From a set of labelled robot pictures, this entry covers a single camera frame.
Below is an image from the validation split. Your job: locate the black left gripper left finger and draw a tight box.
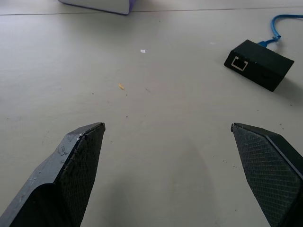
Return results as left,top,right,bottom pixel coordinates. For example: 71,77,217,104
0,122,106,227

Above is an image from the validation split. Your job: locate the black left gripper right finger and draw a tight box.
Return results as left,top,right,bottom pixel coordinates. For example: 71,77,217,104
231,122,303,227

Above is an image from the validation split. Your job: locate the black network adapter box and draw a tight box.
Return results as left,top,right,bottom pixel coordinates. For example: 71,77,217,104
223,39,295,93

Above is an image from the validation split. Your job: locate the white and purple box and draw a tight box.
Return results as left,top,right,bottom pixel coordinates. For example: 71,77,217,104
58,0,138,16

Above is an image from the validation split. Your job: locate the blue cable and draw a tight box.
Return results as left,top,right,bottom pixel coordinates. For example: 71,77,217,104
257,14,303,47

